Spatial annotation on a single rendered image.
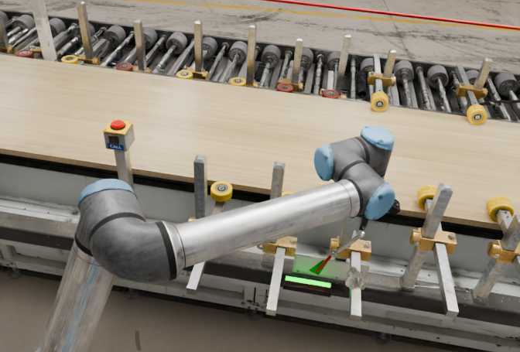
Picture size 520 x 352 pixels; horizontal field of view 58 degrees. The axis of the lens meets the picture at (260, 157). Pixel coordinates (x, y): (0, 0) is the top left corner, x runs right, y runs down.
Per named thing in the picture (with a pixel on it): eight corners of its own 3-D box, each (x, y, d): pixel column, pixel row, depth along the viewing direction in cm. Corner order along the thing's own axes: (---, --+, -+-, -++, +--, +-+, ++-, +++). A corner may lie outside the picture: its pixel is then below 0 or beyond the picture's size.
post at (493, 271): (476, 316, 169) (531, 221, 139) (466, 314, 169) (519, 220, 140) (474, 307, 172) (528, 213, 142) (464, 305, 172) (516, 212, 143)
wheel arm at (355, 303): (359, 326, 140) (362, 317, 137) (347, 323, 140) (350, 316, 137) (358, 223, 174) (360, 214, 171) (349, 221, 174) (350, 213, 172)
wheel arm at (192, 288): (196, 297, 145) (196, 288, 142) (186, 295, 145) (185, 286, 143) (227, 203, 179) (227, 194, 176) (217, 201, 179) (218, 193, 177)
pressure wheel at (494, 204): (511, 203, 162) (487, 208, 165) (516, 218, 166) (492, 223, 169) (507, 191, 167) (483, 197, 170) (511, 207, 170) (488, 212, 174)
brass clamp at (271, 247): (294, 258, 164) (295, 249, 161) (256, 252, 165) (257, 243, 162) (295, 245, 169) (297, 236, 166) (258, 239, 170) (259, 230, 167)
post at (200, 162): (205, 261, 175) (204, 161, 146) (196, 261, 175) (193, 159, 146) (207, 254, 178) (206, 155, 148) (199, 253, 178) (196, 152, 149)
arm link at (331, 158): (336, 165, 111) (378, 154, 116) (311, 139, 119) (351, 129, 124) (330, 195, 117) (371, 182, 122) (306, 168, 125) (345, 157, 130)
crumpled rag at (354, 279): (367, 292, 145) (368, 288, 143) (344, 288, 145) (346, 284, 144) (366, 270, 152) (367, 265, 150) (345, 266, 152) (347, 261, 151)
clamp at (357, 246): (368, 261, 160) (371, 251, 157) (329, 255, 161) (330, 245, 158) (367, 249, 164) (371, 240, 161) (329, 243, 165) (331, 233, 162)
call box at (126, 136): (127, 154, 147) (124, 133, 142) (105, 151, 147) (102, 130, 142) (135, 141, 152) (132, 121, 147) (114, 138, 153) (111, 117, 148)
